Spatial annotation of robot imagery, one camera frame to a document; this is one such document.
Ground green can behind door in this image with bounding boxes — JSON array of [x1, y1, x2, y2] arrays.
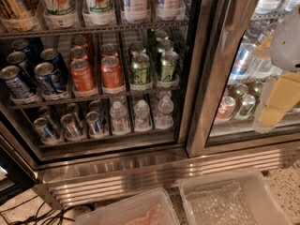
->
[[236, 94, 256, 119]]

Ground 7up bottle right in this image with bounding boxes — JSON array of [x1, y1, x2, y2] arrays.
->
[[85, 0, 113, 25]]

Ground blue pepsi can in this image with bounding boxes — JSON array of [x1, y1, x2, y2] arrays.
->
[[0, 66, 35, 99], [34, 62, 67, 96]]

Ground left clear plastic bin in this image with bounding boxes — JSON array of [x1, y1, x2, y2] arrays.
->
[[74, 188, 180, 225]]

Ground right clear water bottle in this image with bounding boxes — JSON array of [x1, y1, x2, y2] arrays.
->
[[155, 96, 173, 129]]

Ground open left fridge door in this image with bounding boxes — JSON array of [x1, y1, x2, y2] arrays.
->
[[0, 138, 35, 205]]

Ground bubble wrap in bin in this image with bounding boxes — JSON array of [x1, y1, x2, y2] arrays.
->
[[187, 181, 257, 225]]

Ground left clear water bottle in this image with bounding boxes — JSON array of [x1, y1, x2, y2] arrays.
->
[[110, 100, 130, 135]]

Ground front orange soda can right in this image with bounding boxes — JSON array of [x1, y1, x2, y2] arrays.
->
[[100, 56, 124, 88]]

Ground red bull can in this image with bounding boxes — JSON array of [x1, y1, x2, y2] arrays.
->
[[230, 43, 255, 81]]

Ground bottom right slim can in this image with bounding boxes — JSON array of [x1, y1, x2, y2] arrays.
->
[[86, 111, 104, 135]]

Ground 7up bottle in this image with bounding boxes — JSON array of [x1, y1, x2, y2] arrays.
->
[[85, 0, 113, 25], [43, 0, 76, 29]]

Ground pink cloth in bin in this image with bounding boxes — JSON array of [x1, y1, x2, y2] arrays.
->
[[124, 204, 163, 225]]

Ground orange soda can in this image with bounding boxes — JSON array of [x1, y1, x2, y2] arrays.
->
[[100, 56, 124, 88], [70, 59, 97, 92]]

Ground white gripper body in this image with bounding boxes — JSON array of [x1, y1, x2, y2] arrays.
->
[[270, 5, 300, 72]]

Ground gold label bottle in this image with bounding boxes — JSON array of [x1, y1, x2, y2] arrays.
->
[[0, 0, 39, 31]]

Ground orange can behind door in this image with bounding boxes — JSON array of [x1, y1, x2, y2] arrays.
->
[[217, 97, 235, 120]]

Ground bottom left slim can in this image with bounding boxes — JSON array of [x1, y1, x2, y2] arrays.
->
[[33, 117, 58, 141]]

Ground right clear plastic bin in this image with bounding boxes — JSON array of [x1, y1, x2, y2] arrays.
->
[[179, 168, 293, 225]]

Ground front left blue pepsi can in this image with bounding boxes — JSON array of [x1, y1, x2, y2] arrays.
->
[[0, 66, 35, 99]]

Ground right glass fridge door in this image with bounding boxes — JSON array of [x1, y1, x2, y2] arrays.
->
[[187, 0, 300, 158]]

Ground clear plastic bin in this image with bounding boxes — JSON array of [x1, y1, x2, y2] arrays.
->
[[74, 188, 180, 225], [179, 168, 293, 225]]

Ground black floor cables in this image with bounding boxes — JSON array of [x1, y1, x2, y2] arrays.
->
[[0, 194, 95, 225]]

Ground slim can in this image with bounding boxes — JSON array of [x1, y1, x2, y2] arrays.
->
[[86, 111, 104, 135], [61, 113, 82, 138], [33, 117, 58, 141]]

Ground clear water bottle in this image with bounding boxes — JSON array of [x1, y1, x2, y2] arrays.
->
[[134, 99, 151, 131], [155, 96, 173, 129], [110, 100, 130, 135]]

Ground middle clear water bottle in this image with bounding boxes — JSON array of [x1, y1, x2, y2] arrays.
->
[[134, 99, 151, 131]]

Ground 7up bottle left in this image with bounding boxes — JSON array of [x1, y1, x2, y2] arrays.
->
[[43, 0, 76, 29]]

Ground front orange soda can left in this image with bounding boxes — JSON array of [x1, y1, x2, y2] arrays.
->
[[70, 59, 97, 92]]

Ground front green can left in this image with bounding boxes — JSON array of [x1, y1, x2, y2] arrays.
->
[[131, 53, 150, 85]]

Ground front green can right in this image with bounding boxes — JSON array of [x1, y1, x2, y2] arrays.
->
[[158, 51, 179, 83]]

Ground bottom middle slim can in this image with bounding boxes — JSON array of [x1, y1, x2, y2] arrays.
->
[[61, 113, 82, 138]]

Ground stainless steel display fridge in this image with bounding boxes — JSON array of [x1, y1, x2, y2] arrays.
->
[[0, 0, 299, 209]]

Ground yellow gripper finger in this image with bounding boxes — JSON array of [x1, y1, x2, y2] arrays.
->
[[252, 35, 273, 59], [252, 72, 300, 133]]

